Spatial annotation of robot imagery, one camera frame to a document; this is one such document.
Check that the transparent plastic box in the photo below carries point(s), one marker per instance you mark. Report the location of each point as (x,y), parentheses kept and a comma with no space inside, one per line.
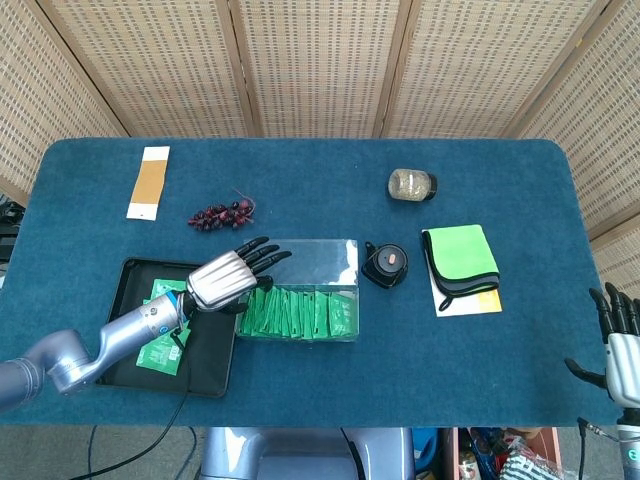
(310,260)

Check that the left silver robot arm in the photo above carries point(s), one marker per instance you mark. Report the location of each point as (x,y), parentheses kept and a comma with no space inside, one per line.
(125,325)

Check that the black plastic tray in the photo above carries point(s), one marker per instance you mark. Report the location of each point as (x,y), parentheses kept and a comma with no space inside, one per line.
(210,360)

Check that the orange white paper packet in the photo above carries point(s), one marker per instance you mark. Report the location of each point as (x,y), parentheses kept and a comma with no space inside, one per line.
(149,182)

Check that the dark equipment behind table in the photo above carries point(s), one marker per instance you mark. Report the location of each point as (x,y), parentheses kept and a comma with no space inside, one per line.
(9,225)

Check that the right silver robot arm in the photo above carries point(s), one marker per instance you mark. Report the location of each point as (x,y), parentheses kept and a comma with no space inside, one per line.
(631,450)

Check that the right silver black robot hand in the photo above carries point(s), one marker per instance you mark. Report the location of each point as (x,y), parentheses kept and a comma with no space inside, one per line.
(625,360)

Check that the blue table cloth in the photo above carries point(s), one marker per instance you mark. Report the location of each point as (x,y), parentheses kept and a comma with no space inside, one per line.
(350,380)

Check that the black bottle cap orange button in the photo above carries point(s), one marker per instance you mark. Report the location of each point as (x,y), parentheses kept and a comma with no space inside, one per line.
(385,265)

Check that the green grey microfiber cloth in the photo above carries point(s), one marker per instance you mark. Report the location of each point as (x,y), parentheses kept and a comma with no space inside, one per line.
(462,255)

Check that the glass jar with black lid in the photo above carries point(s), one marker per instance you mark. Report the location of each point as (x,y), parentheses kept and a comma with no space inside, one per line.
(409,185)

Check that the white paper sheet yellow corner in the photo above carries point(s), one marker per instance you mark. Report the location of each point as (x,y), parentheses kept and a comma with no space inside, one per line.
(475,306)

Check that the red crate with clutter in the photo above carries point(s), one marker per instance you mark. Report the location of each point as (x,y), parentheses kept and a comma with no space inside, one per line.
(500,455)

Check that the silver robot torso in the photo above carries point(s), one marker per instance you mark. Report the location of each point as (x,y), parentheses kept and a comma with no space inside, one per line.
(300,455)

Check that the green sachet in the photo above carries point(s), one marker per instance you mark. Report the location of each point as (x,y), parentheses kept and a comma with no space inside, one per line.
(167,287)
(160,356)
(322,315)
(345,315)
(250,320)

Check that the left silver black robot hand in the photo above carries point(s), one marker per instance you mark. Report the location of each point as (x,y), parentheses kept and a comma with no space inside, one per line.
(225,280)

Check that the dark red grape bunch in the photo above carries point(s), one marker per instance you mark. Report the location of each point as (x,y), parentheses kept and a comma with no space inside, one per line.
(220,215)

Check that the wicker folding screen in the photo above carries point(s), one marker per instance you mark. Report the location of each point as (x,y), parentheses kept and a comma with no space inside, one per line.
(320,65)

